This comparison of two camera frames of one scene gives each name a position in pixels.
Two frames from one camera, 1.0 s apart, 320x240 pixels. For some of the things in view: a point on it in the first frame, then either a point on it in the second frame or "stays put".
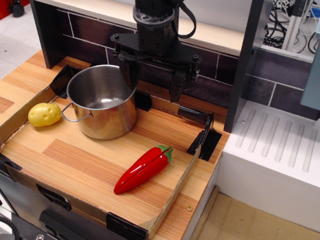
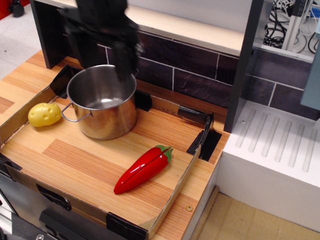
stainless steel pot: (104, 103) stays put
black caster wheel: (16, 8) stays put
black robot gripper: (158, 45) to (120, 32)
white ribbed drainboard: (271, 160) stays put
